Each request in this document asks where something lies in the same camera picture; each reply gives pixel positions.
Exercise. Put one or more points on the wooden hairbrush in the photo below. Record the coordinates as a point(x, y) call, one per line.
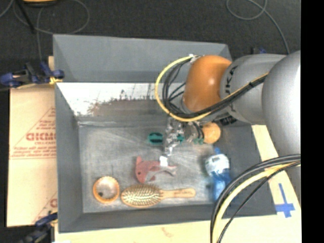
point(141, 196)

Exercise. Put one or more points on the blue and white plastic bottle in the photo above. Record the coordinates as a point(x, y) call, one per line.
point(217, 164)

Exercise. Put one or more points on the grey metal bin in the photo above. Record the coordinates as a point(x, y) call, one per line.
point(121, 140)

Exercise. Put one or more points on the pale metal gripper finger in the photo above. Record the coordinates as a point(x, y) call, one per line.
point(163, 161)
point(169, 151)

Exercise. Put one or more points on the pink toy fish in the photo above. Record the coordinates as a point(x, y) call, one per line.
point(144, 169)

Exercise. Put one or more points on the brown cardboard board, red print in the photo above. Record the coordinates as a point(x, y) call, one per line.
point(30, 166)

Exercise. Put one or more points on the green and black toy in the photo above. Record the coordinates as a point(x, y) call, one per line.
point(155, 138)

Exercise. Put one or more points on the orange ball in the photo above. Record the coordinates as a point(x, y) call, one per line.
point(212, 133)

